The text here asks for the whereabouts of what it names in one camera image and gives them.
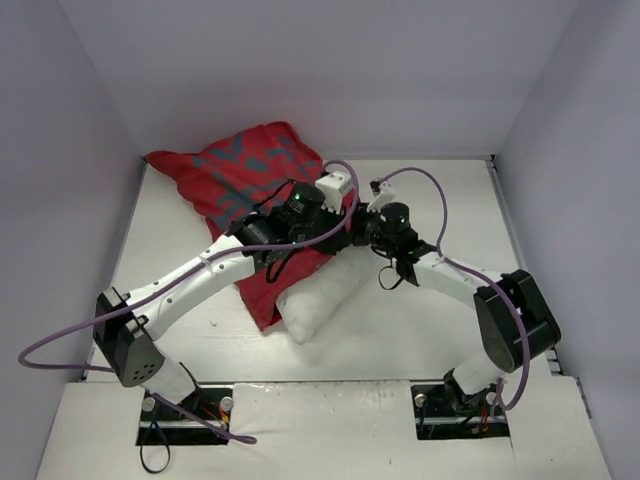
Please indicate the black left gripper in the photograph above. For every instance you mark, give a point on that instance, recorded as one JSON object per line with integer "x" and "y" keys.
{"x": 329, "y": 232}

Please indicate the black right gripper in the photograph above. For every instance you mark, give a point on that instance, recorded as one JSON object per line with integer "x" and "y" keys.
{"x": 370, "y": 228}

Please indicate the white pillow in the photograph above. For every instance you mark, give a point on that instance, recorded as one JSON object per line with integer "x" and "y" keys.
{"x": 309, "y": 304}

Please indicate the red printed pillowcase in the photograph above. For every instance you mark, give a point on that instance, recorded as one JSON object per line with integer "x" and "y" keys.
{"x": 228, "y": 177}

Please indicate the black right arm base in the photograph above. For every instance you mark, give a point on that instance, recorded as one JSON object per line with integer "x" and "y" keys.
{"x": 442, "y": 412}

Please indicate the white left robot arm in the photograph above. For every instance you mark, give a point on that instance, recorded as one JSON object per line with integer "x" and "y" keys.
{"x": 256, "y": 244}

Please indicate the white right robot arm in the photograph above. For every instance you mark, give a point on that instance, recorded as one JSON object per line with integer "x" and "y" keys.
{"x": 514, "y": 320}

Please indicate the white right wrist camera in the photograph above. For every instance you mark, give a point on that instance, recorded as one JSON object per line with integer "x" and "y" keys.
{"x": 383, "y": 194}

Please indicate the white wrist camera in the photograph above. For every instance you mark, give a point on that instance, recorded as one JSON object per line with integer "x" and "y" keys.
{"x": 383, "y": 194}
{"x": 335, "y": 186}

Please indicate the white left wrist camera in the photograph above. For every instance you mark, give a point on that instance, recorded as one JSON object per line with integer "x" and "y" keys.
{"x": 335, "y": 186}

